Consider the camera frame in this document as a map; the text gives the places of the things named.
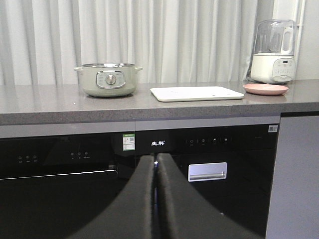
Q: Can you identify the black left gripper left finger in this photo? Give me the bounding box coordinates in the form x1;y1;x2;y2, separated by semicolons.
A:
70;155;155;239

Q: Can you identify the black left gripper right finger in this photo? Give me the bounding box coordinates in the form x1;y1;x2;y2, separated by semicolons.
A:
157;153;260;239

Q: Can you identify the cream bear serving tray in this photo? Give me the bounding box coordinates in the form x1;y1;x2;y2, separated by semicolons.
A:
150;86;244;102

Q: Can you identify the pink round plate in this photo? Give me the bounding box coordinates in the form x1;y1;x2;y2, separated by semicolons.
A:
243;84;289;96

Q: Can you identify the black drawer sterilizer cabinet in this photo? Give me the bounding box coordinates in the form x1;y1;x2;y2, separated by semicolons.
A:
135;116;280;239

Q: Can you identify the black built-in dishwasher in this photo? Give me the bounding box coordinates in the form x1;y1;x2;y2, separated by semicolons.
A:
0;122;136;239

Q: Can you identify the grey right cabinet door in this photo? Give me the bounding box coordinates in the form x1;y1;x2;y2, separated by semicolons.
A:
266;116;319;239

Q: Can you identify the white blender appliance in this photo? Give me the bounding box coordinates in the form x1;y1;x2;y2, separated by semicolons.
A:
250;19;297;84

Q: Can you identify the white pleated curtain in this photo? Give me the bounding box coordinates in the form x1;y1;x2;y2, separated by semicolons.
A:
0;0;306;86

